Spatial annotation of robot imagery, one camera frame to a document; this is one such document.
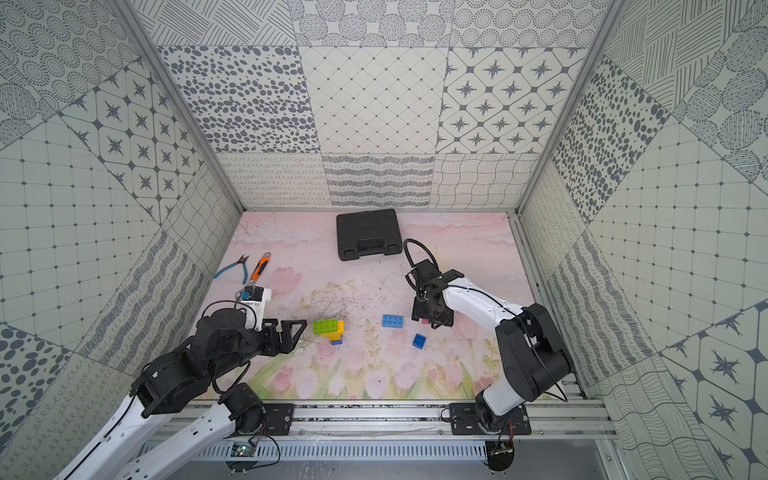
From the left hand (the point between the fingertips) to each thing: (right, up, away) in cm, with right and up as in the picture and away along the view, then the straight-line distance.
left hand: (297, 325), depth 68 cm
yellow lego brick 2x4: (+5, -9, +19) cm, 21 cm away
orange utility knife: (-25, +10, +36) cm, 45 cm away
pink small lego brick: (+31, -2, +12) cm, 33 cm away
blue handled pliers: (-33, +12, +37) cm, 51 cm away
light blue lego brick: (+22, -6, +23) cm, 32 cm away
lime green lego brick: (+4, -3, +11) cm, 12 cm away
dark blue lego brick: (+30, -10, +18) cm, 36 cm away
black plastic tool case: (+12, +22, +48) cm, 55 cm away
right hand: (+33, -5, +20) cm, 39 cm away
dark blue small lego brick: (+5, -11, +20) cm, 23 cm away
